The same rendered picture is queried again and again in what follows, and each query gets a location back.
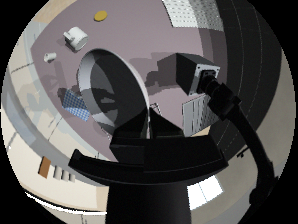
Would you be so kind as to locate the blue checkered towel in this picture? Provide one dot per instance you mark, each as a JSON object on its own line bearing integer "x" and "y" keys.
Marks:
{"x": 74, "y": 104}

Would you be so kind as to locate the flat round gold disc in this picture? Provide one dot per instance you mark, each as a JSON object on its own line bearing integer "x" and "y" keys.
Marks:
{"x": 100, "y": 16}

